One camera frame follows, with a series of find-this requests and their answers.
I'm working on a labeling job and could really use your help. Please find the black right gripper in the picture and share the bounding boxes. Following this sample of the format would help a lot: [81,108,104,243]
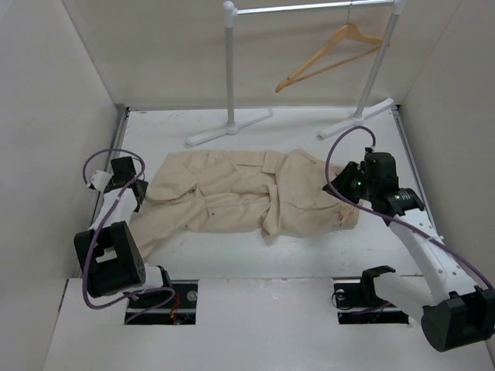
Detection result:
[322,162,377,205]

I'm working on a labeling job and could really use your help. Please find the beige trousers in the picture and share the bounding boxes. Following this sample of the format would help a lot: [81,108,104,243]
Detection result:
[130,149,359,257]

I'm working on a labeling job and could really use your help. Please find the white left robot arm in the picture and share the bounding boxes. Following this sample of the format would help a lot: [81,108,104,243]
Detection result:
[73,156,174,308]

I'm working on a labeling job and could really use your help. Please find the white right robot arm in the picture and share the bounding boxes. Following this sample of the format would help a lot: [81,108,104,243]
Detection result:
[323,151,494,352]

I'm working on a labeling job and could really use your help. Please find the wooden clothes hanger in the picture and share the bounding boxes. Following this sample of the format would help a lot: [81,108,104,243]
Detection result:
[271,7,390,94]

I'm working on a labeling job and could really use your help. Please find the white garment rack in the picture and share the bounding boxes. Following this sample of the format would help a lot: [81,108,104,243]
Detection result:
[186,0,406,147]

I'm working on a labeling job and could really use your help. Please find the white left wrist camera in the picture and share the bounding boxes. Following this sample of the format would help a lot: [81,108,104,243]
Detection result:
[87,170,112,192]

